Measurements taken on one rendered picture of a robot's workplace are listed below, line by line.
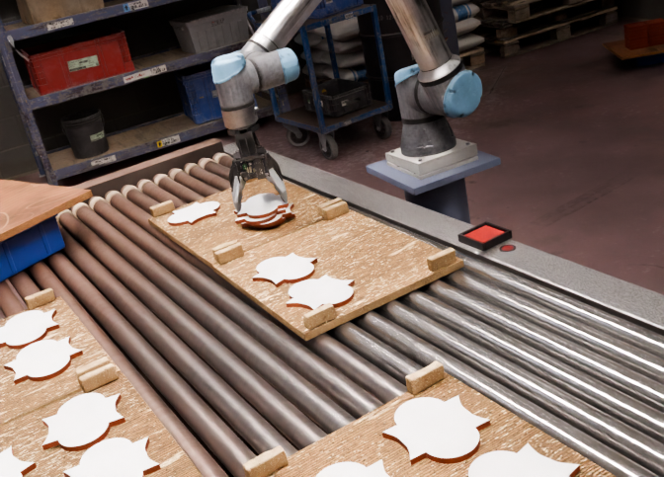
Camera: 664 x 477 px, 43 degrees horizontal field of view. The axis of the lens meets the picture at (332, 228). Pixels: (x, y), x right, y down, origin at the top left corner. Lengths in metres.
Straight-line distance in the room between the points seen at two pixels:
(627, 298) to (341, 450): 0.57
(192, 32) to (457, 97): 4.18
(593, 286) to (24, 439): 0.96
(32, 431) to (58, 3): 4.76
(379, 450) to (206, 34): 5.19
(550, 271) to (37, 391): 0.92
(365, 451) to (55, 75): 5.00
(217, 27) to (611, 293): 4.98
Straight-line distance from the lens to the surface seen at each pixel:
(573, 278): 1.53
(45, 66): 5.93
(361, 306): 1.49
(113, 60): 6.00
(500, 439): 1.14
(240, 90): 1.81
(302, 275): 1.62
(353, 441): 1.17
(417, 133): 2.23
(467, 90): 2.10
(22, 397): 1.53
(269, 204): 1.93
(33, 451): 1.38
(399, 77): 2.22
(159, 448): 1.27
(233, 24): 6.24
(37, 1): 5.94
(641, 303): 1.45
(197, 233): 1.98
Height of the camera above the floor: 1.64
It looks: 23 degrees down
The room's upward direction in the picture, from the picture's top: 12 degrees counter-clockwise
